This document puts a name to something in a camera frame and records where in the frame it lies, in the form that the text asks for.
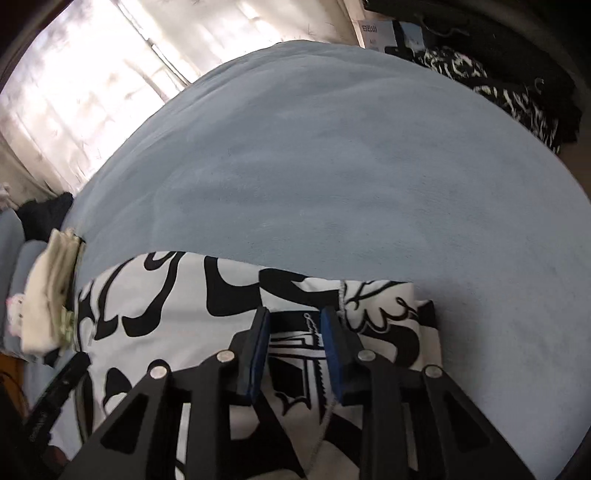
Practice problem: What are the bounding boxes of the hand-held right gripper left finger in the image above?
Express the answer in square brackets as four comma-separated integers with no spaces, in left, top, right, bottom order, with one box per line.
[60,305,305,480]

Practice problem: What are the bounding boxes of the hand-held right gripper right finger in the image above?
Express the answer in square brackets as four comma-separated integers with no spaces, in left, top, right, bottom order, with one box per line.
[320,305,539,480]

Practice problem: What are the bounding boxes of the black white printed jacket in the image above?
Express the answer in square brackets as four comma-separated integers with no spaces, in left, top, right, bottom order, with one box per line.
[71,250,444,480]

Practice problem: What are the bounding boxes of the black white patterned clothes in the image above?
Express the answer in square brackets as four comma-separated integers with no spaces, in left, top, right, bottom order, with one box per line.
[411,45,561,153]

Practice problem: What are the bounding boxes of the black hanging clothes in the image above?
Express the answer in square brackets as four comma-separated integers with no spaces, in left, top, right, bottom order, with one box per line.
[362,0,583,148]

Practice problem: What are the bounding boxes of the orange wooden headboard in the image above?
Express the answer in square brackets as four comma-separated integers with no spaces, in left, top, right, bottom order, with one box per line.
[0,357,26,393]

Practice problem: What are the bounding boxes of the pale green folded garment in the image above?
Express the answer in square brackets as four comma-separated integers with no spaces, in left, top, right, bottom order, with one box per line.
[58,305,77,352]

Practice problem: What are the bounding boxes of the pink plush cat toy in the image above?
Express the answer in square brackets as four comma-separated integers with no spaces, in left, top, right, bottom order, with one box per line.
[6,293,26,335]

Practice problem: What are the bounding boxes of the cream fluffy folded garment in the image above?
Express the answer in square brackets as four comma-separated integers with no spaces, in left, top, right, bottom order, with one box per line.
[22,227,88,356]

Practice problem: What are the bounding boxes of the black fluffy garment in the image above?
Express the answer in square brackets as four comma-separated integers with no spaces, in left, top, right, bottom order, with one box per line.
[16,191,75,243]

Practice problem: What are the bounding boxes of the sheer white curtain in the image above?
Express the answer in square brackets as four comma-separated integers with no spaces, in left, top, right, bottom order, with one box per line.
[0,0,370,204]

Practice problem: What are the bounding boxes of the white printed cardboard box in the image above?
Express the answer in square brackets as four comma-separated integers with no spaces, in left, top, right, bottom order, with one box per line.
[358,18,428,54]

